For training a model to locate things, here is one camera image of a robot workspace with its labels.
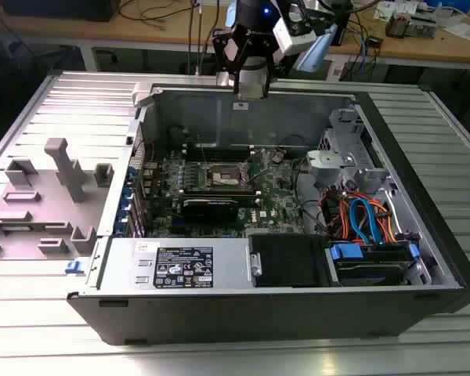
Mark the black PC case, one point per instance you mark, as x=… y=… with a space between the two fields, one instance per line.
x=239 y=313

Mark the white printed papers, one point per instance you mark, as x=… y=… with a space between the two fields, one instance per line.
x=391 y=9

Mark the dark office chair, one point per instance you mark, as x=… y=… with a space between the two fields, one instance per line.
x=23 y=66

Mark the silver metal bracket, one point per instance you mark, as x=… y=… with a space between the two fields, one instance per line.
x=329 y=158

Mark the silver power supply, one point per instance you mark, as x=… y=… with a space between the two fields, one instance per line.
x=117 y=250

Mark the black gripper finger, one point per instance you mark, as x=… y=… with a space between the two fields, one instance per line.
x=271 y=68
x=237 y=80

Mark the blue plastic clip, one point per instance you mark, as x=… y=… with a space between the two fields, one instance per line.
x=73 y=268

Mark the silver CPU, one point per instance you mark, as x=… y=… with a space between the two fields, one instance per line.
x=252 y=92

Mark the blue expansion slot latch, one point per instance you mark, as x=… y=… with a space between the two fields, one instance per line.
x=132 y=174
x=124 y=212
x=128 y=194
x=120 y=229

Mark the RAM slot with white clips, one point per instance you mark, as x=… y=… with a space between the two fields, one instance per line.
x=219 y=144
x=219 y=153

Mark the white paper sheet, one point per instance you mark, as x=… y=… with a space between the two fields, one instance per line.
x=466 y=31

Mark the hard disk in blue carrier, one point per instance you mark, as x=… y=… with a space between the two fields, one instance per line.
x=368 y=270

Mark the grey electronic device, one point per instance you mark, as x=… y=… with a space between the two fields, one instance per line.
x=425 y=25

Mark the black graphics card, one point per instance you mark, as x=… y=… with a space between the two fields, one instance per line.
x=209 y=213

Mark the CPU socket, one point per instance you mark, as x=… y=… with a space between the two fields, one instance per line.
x=224 y=177

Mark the black computer tower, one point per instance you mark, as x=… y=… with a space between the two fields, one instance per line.
x=342 y=27

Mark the grey metal drive cage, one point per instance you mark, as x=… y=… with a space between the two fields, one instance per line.
x=344 y=137

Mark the wooden desk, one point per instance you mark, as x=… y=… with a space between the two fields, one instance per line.
x=415 y=51
x=102 y=29

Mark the coin battery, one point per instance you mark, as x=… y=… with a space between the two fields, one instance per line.
x=277 y=157

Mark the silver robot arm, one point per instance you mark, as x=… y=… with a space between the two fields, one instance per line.
x=319 y=49

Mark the small black box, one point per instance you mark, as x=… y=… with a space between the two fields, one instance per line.
x=374 y=41

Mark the grey parts rack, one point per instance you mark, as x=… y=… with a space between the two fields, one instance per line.
x=43 y=199

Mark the green motherboard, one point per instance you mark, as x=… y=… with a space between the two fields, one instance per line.
x=276 y=203

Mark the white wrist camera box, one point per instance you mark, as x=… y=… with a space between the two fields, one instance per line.
x=288 y=37

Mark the copper coil transformer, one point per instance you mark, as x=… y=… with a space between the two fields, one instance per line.
x=397 y=25

